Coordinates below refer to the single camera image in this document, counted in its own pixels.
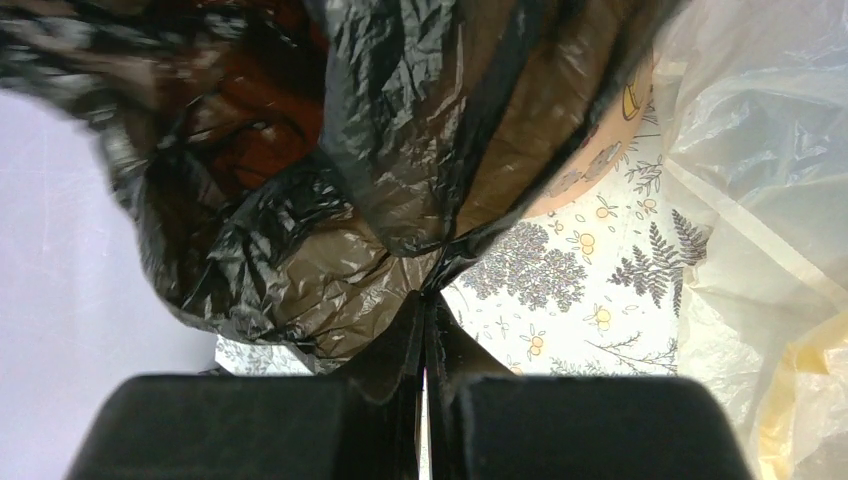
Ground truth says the black plastic trash bag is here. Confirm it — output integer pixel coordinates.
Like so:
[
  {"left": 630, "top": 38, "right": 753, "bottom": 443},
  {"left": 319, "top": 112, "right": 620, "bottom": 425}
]
[{"left": 1, "top": 1, "right": 677, "bottom": 361}]

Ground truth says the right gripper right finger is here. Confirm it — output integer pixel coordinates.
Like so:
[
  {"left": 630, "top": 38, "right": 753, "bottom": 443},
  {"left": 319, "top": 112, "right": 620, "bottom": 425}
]
[{"left": 425, "top": 294, "right": 512, "bottom": 479}]

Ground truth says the white translucent trash bag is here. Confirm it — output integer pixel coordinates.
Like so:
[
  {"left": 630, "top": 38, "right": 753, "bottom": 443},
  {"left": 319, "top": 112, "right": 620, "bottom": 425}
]
[{"left": 653, "top": 1, "right": 847, "bottom": 479}]

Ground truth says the orange plastic trash bin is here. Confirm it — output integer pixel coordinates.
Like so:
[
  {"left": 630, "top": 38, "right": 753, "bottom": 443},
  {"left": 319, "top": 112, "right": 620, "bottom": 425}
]
[{"left": 524, "top": 55, "right": 654, "bottom": 219}]

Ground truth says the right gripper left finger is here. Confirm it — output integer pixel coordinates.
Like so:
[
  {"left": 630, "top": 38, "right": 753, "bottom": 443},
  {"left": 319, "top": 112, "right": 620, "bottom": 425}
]
[{"left": 331, "top": 291, "right": 424, "bottom": 479}]

